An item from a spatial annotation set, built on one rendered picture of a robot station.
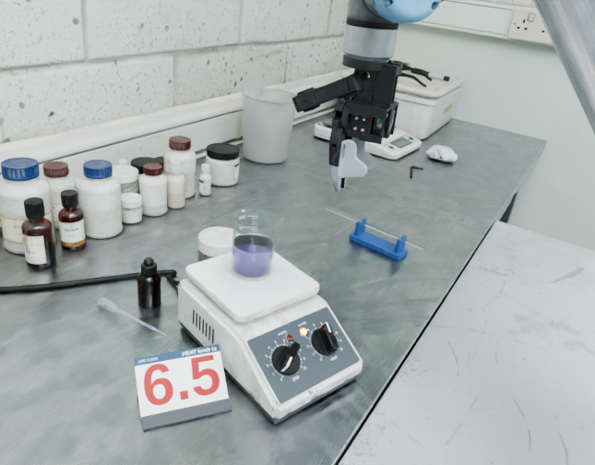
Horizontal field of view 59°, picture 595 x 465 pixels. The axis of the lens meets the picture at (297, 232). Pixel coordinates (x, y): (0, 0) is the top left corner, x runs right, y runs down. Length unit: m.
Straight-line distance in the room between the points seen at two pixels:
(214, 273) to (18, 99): 0.48
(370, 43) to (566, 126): 1.20
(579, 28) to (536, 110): 1.60
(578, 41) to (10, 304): 0.67
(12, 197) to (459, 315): 0.65
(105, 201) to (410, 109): 0.99
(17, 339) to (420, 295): 0.54
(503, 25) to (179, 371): 1.52
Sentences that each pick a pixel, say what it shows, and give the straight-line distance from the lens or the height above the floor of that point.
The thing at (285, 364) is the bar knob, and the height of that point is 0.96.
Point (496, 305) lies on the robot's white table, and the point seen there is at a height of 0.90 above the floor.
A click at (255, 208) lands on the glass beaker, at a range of 0.62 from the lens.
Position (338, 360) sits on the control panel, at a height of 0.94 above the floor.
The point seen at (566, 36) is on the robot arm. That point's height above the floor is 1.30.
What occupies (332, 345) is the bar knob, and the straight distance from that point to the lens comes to 0.58.
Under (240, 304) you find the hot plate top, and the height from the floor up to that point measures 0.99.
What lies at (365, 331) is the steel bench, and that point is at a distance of 0.71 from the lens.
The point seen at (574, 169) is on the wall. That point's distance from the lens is 1.92.
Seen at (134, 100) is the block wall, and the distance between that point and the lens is 1.11.
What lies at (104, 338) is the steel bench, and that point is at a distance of 0.67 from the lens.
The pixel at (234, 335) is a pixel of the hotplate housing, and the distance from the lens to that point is 0.56.
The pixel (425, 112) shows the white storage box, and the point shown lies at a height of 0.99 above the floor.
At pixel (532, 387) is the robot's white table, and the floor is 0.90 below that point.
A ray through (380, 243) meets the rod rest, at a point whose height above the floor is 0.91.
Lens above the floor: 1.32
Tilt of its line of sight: 27 degrees down
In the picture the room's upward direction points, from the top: 7 degrees clockwise
